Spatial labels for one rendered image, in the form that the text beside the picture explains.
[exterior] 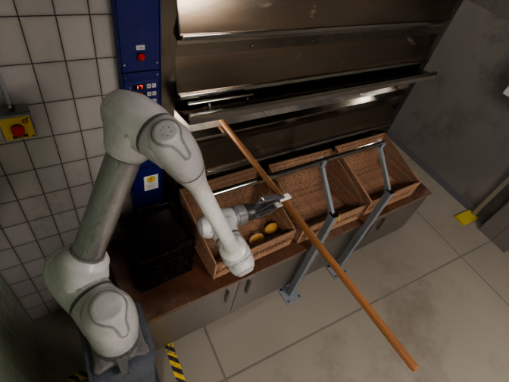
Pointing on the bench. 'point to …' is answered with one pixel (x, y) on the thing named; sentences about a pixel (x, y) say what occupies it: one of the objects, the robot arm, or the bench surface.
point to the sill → (293, 117)
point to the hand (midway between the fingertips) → (282, 200)
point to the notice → (151, 182)
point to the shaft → (326, 255)
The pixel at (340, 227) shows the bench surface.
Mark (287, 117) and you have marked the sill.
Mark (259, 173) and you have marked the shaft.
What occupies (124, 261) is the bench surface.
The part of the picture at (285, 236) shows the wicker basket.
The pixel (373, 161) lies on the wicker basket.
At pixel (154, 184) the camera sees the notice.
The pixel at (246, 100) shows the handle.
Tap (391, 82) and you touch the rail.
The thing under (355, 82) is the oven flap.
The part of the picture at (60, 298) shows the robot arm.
